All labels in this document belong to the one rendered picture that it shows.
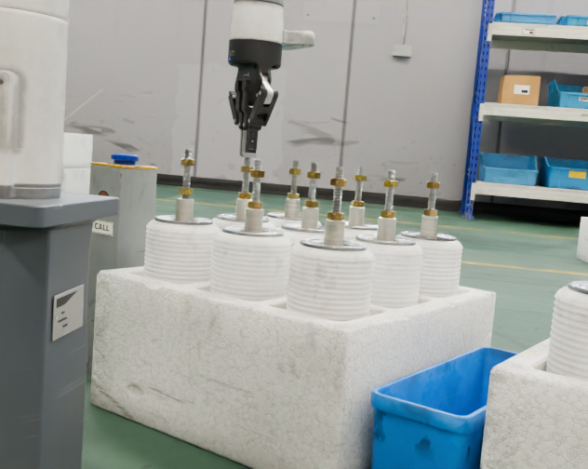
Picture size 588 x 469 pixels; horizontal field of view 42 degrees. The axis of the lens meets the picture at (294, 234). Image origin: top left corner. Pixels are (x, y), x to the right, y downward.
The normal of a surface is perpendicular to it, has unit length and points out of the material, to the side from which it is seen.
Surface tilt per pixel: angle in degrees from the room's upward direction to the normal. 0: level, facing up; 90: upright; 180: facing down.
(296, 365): 90
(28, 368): 90
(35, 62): 90
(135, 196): 90
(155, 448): 0
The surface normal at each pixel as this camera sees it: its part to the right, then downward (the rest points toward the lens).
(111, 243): -0.59, 0.04
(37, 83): 0.76, 0.13
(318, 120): -0.17, 0.09
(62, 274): 0.99, 0.11
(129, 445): 0.08, -0.99
